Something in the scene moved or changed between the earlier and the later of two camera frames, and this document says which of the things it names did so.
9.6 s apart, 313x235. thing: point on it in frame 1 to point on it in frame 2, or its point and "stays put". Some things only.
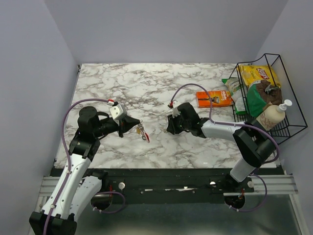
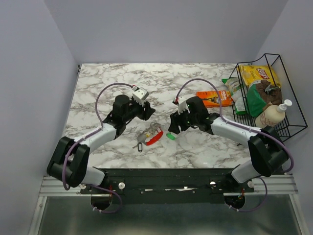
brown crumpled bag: (271, 93) stays put
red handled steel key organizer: (140, 130) to (150, 135)
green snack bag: (256, 101) stays put
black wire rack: (262, 97) stays put
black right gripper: (171, 127) stays put
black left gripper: (125, 124) to (145, 115)
